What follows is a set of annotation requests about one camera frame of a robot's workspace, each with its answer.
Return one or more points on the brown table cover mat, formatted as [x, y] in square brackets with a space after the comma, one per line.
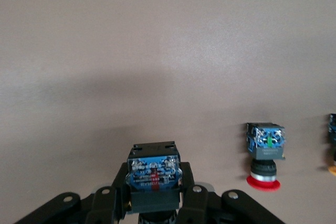
[168, 51]

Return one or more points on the red-capped push button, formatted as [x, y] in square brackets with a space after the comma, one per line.
[266, 145]

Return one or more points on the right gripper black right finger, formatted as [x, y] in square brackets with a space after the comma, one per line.
[210, 208]

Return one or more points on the yellow-capped push button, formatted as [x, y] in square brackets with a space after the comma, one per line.
[333, 129]

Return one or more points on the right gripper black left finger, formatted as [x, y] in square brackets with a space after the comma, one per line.
[99, 208]

